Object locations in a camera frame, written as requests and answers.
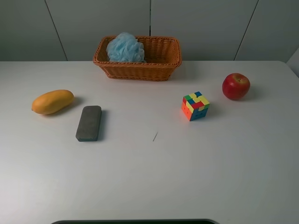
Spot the light blue bath loofah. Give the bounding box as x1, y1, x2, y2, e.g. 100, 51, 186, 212
106, 32, 145, 63

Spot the multicolour puzzle cube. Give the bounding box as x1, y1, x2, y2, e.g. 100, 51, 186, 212
181, 91, 210, 121

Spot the orange wicker basket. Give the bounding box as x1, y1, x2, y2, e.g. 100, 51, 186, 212
93, 36, 182, 81

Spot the grey whiteboard eraser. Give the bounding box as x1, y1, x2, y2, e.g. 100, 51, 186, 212
76, 105, 102, 142

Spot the red apple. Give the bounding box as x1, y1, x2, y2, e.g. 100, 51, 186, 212
222, 73, 250, 100

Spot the yellow mango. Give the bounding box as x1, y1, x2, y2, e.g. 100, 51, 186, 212
31, 90, 74, 115

